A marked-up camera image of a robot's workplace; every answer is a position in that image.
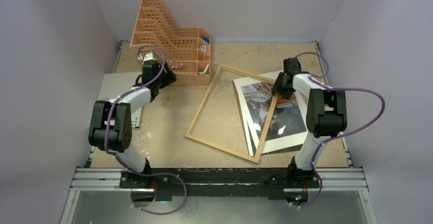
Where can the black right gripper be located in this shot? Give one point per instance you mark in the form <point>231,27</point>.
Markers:
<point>280,85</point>

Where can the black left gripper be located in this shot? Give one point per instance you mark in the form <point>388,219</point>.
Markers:
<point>169,77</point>

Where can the white photo mat board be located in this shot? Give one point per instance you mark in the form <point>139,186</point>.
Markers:
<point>250,136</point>

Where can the printed photo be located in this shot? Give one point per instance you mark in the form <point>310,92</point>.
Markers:
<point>286,119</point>

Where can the wooden picture frame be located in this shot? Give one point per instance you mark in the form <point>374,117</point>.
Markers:
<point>217,123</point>

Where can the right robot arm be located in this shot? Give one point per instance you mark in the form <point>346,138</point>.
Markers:
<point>326,114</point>

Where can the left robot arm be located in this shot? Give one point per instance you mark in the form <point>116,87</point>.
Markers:
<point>110,127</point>

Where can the orange plastic file organizer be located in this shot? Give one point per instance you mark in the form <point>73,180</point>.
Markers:
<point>156,31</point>

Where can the green white item in organizer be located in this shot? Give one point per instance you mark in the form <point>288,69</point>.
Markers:
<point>204,71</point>

